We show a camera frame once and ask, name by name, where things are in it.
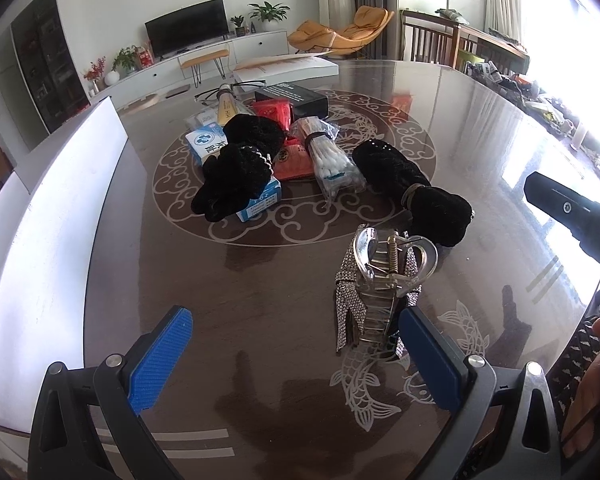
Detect rhinestone clear hair claw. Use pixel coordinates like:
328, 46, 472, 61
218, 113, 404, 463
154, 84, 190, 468
334, 224, 438, 353

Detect black velvet bow scrunchie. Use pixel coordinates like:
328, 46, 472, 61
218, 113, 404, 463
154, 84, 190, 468
352, 139, 474, 247

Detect black velvet hair bow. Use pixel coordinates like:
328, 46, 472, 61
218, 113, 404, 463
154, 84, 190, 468
189, 112, 288, 224

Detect cotton swabs plastic bag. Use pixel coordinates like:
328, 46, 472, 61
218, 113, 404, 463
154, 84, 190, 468
290, 116, 366, 203

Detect blue white medicine box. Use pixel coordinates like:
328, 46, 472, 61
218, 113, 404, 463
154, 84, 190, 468
183, 122, 284, 224

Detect red foil packet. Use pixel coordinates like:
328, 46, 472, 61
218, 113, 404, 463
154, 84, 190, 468
250, 99, 314, 182

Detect wooden handle tool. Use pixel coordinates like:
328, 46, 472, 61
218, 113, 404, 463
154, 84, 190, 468
216, 92, 253, 127

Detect black frame eyeglasses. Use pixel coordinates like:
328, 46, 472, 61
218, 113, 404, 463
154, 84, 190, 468
194, 79, 266, 104

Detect black odor removing bar box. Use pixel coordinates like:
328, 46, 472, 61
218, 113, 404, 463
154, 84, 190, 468
254, 82, 329, 119

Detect person's right hand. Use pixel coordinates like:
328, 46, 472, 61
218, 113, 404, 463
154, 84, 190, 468
558, 316, 600, 458

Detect dark wooden armchair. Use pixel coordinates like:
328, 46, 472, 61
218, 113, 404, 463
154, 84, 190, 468
400, 10, 460, 68

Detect white tv cabinet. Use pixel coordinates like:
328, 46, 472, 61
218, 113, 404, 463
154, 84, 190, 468
90, 29, 289, 108

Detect black display cabinet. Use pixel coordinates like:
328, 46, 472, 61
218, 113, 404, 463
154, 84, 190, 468
10, 0, 90, 133

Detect orange lounge chair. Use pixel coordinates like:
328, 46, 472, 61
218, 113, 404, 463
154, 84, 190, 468
288, 6, 394, 56

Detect red flowers white vase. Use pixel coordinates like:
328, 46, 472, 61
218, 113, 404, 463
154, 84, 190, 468
83, 56, 121, 92

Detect wooden stool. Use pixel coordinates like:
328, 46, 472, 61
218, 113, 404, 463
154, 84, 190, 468
178, 49, 230, 88

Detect leafy plant beside red box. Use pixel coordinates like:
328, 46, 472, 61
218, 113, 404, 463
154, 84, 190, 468
112, 44, 140, 75

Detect white coffee table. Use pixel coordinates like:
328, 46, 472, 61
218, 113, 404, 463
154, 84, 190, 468
233, 53, 339, 84

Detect black flat television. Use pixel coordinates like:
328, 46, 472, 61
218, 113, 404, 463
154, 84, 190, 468
145, 0, 228, 58

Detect small potted plant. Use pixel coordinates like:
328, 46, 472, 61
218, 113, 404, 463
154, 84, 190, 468
230, 15, 246, 37

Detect green potted plant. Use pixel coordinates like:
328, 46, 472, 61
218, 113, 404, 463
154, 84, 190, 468
249, 1, 290, 32

